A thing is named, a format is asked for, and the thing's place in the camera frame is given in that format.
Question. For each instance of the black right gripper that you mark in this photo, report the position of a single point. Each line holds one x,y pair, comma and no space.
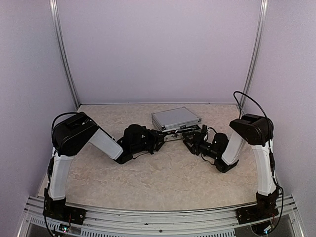
197,136

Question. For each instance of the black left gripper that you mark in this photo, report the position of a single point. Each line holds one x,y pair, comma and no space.
153,134

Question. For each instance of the aluminium poker set case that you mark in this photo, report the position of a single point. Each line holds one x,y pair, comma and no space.
174,122

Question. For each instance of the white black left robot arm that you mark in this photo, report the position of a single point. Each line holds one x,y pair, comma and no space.
70,136

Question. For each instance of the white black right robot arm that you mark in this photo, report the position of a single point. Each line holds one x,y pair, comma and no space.
249,131

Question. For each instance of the front aluminium rail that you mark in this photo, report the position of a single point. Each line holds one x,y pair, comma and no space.
215,222

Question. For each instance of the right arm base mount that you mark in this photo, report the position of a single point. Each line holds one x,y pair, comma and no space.
247,214

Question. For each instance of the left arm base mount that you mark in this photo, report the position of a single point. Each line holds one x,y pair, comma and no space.
64,213

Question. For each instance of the right aluminium frame post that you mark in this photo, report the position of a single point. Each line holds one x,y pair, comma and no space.
256,47

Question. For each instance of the aluminium frame post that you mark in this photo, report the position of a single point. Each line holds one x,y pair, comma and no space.
256,47
61,46

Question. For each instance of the left aluminium frame post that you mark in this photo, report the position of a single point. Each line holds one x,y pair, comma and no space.
61,46

